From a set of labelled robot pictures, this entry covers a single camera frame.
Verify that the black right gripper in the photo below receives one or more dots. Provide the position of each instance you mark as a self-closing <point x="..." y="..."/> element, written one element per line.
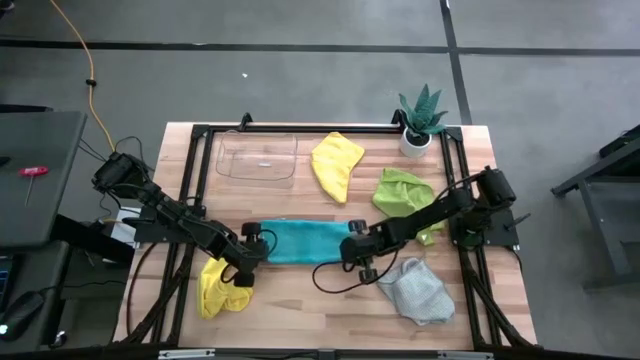
<point x="362" y="247"/>

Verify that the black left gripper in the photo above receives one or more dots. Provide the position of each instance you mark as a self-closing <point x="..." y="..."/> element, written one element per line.
<point x="250" y="255"/>

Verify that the blue microfiber towel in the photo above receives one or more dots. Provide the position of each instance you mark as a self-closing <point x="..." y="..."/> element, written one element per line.
<point x="305" y="242"/>

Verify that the green microfiber towel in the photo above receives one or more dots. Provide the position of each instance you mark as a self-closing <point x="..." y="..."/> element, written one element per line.
<point x="400" y="192"/>

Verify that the grey waffle microfiber towel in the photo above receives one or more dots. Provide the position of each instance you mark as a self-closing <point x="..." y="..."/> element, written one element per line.
<point x="415" y="295"/>

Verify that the yellow microfiber towel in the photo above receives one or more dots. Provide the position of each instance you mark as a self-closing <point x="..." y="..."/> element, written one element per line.
<point x="335" y="165"/>
<point x="215" y="295"/>

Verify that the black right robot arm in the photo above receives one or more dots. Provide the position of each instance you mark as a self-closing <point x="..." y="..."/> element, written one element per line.
<point x="430" y="212"/>

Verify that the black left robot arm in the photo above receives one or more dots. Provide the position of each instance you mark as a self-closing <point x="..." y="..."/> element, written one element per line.
<point x="175" y="212"/>

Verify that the clear plastic bin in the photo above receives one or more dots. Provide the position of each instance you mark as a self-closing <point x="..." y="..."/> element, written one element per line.
<point x="255" y="150"/>

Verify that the white paper sheet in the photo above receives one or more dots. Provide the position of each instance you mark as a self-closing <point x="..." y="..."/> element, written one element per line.
<point x="122" y="235"/>

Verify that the green plant in white pot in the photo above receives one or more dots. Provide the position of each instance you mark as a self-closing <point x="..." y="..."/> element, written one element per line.
<point x="422" y="117"/>

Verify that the grey desk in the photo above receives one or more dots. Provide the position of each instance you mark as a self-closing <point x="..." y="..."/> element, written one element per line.
<point x="50" y="200"/>

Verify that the dark desk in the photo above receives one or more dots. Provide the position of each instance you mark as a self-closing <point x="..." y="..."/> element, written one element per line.
<point x="40" y="270"/>

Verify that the black computer mouse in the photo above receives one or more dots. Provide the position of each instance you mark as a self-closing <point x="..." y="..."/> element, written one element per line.
<point x="22" y="312"/>

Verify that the black metal cart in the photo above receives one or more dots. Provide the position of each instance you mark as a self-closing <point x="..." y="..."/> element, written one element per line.
<point x="610" y="225"/>

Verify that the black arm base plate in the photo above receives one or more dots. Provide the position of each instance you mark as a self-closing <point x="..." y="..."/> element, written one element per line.
<point x="150" y="234"/>
<point x="502" y="235"/>

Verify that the silver metal bracket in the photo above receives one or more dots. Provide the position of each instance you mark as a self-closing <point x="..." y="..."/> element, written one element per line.
<point x="465" y="356"/>
<point x="185" y="354"/>

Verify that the black aluminium frame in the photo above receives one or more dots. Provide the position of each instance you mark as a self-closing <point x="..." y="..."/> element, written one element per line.
<point x="325" y="128"/>

